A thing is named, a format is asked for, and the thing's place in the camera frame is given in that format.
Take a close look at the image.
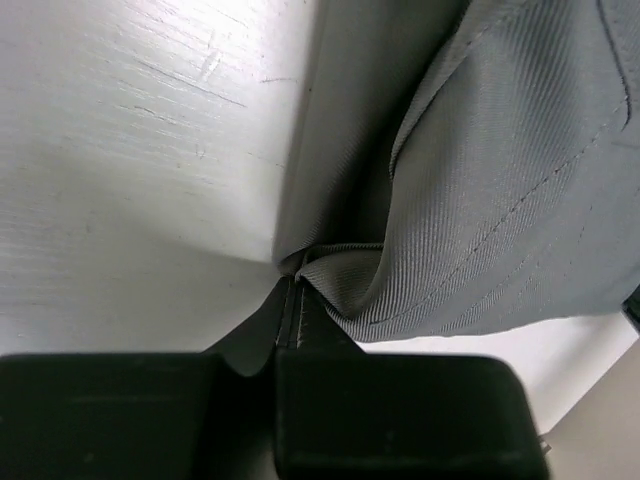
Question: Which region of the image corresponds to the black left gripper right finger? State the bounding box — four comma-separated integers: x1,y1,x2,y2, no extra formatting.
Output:
274,283,548,479

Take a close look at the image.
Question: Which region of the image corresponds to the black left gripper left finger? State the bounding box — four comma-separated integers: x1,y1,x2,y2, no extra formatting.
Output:
1,278,292,479

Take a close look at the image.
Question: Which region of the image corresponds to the grey pleated skirt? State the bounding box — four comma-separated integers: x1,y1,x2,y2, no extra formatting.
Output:
273,1,639,342

